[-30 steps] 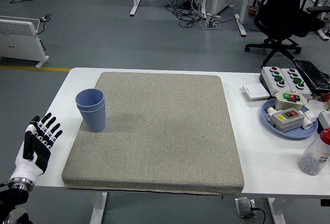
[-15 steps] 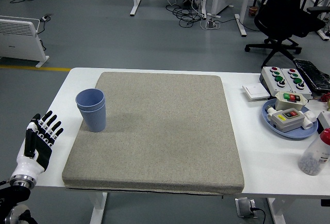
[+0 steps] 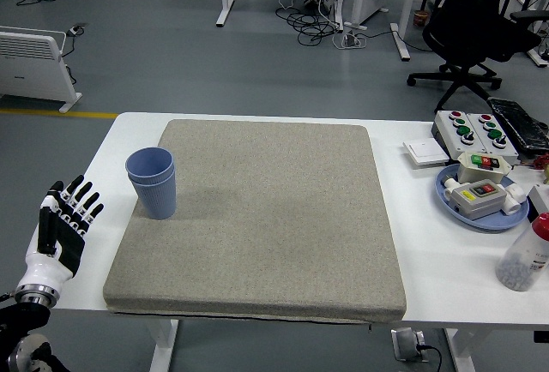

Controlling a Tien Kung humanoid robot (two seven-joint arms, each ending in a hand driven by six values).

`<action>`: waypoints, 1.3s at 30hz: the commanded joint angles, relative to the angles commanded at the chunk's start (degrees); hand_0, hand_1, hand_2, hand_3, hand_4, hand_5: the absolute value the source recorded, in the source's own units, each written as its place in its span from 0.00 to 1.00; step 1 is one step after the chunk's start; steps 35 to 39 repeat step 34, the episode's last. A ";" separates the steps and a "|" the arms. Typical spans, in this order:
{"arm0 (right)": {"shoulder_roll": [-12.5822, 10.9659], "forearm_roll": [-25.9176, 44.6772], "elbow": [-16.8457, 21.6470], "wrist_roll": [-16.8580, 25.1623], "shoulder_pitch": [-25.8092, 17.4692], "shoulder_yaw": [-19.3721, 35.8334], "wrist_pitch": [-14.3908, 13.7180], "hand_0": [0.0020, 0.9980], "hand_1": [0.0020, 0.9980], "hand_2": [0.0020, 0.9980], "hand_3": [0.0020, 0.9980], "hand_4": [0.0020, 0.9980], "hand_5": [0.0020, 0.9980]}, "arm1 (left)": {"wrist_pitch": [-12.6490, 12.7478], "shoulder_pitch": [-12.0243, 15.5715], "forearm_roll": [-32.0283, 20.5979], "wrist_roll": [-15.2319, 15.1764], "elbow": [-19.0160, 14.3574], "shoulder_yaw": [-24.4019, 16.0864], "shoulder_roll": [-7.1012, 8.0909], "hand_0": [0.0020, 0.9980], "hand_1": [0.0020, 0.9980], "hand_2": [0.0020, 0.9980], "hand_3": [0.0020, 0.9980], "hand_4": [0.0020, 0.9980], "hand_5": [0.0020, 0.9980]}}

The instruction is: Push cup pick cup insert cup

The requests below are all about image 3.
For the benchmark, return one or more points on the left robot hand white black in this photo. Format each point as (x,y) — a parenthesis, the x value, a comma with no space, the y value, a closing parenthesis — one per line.
(47,267)

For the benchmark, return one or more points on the blue ribbed plastic cup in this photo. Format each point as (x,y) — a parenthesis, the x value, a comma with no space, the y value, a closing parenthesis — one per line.
(150,162)
(158,200)

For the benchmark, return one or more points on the white table leg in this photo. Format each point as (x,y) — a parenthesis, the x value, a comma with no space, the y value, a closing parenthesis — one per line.
(165,346)
(461,352)

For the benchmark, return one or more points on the grey-brown fabric mat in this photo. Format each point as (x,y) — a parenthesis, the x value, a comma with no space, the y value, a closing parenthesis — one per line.
(279,217)

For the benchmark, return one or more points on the floor power socket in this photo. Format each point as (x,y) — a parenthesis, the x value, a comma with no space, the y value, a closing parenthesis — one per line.
(77,29)

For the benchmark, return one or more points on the white power strip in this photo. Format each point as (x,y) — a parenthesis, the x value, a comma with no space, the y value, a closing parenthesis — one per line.
(352,41)

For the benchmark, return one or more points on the white four-button control box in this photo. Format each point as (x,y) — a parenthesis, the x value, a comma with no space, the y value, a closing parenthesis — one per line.
(446,130)
(508,149)

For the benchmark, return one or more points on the blue round plate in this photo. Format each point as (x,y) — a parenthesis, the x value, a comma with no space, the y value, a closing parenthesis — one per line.
(493,223)

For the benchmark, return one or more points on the small brown pot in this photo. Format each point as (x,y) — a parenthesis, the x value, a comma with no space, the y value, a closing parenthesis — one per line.
(421,18)

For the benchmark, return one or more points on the clear bottle with red cap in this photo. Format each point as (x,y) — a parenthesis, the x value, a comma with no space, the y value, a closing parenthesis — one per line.
(521,256)

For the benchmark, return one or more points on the black office chair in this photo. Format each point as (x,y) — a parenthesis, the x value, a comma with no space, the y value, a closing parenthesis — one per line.
(472,33)

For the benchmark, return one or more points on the black wrapped keyboard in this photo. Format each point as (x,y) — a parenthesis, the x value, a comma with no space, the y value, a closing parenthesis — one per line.
(519,123)

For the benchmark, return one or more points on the small white box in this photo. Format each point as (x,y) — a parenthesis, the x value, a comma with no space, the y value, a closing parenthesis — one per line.
(541,200)

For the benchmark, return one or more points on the black table control panel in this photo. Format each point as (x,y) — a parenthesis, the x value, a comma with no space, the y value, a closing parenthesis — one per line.
(541,336)

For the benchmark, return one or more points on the white wall switch plate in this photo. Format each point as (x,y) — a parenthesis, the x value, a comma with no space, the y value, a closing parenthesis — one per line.
(424,151)

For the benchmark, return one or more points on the grey push-button switch box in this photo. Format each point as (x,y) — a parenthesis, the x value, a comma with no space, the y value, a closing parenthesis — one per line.
(476,200)

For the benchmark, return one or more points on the white three-button switch box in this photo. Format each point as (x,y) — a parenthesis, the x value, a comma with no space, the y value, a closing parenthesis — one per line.
(472,170)

